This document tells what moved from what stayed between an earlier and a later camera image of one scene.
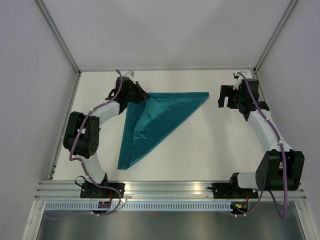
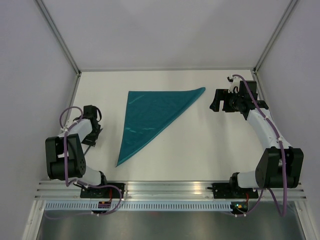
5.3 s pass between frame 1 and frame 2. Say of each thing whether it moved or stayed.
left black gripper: moved
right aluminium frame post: stayed
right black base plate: stayed
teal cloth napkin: moved
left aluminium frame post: stayed
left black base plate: stayed
